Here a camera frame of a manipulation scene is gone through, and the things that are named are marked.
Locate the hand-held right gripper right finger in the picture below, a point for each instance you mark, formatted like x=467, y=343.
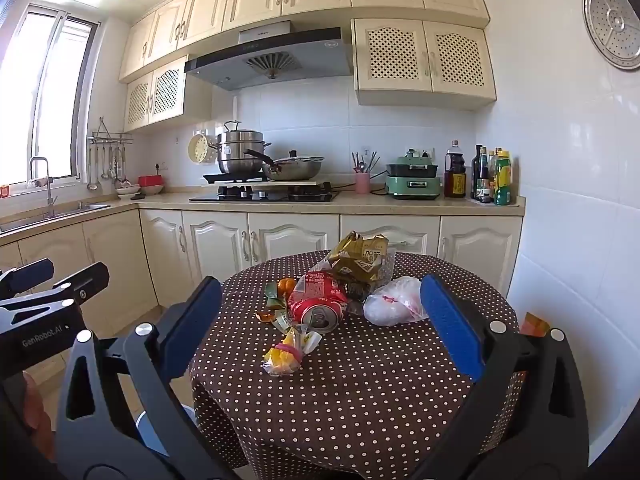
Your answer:
x=450, y=320

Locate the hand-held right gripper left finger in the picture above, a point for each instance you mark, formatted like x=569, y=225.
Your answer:
x=192, y=320

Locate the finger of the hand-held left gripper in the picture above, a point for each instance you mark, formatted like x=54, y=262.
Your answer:
x=90, y=280
x=32, y=272

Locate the white plastic bag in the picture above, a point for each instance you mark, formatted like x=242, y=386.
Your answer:
x=395, y=302

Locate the small orange wrapper scrap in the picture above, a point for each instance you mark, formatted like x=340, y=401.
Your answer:
x=264, y=316

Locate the green candy wrapper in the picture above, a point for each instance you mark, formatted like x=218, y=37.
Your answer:
x=274, y=296

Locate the yellow wrapper with pink band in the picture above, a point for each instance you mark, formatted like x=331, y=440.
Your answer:
x=287, y=355

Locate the gold snack bag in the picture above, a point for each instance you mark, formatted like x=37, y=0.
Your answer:
x=357, y=257

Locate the blue and white bin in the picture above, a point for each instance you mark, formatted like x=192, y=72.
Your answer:
x=144, y=430

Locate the crushed red soda can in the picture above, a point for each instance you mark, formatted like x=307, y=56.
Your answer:
x=317, y=305

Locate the person's left hand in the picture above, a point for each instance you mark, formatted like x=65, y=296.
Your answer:
x=37, y=410

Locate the steel sink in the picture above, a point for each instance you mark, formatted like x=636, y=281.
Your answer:
x=60, y=211

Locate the orange plastic bag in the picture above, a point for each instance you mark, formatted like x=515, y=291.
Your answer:
x=534, y=325

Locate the steel faucet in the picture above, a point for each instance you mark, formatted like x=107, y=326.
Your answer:
x=48, y=185

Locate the stack of white bowls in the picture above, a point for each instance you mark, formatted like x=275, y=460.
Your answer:
x=127, y=190

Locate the hanging kitchen utensils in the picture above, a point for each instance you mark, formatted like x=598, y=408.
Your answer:
x=105, y=165

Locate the red box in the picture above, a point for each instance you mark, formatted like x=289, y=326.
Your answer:
x=150, y=180

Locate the beige countertop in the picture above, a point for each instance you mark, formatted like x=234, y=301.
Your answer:
x=400, y=203

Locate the cream lower cabinets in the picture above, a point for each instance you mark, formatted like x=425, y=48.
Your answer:
x=290, y=237

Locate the brown polka dot tablecloth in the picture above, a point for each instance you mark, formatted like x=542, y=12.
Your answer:
x=350, y=400

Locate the black gas stove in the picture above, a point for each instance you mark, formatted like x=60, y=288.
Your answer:
x=260, y=196

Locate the green electric cooker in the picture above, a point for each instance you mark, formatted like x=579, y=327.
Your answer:
x=412, y=180

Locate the large brown sauce bottle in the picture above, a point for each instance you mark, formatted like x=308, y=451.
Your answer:
x=455, y=175

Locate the black induction cooker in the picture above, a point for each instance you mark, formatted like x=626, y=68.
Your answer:
x=225, y=178

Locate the dark glass sauce bottle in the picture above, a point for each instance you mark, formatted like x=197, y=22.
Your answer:
x=481, y=177

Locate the slim clear bottle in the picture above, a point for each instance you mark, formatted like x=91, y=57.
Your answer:
x=492, y=165

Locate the wooden board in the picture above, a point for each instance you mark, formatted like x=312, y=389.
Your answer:
x=280, y=184

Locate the steel steamer pot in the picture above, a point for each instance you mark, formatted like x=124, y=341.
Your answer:
x=237, y=157

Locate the yellow plastic colander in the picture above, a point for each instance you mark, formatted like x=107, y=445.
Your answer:
x=197, y=149

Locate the kitchen window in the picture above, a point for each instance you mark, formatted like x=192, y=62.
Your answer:
x=45, y=95

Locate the bundle of chopsticks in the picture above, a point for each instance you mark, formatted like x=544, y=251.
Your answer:
x=361, y=162

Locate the steel wok with lid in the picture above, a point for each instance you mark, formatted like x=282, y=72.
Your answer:
x=295, y=166

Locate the narrow cream lattice door cabinet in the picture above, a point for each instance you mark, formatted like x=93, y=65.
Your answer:
x=150, y=95

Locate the wide cream lattice door cabinet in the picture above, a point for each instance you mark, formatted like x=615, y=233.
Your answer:
x=425, y=60

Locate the grey range hood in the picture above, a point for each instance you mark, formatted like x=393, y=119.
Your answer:
x=280, y=67

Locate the round steel steamer rack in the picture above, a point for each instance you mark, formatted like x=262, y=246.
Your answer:
x=615, y=22

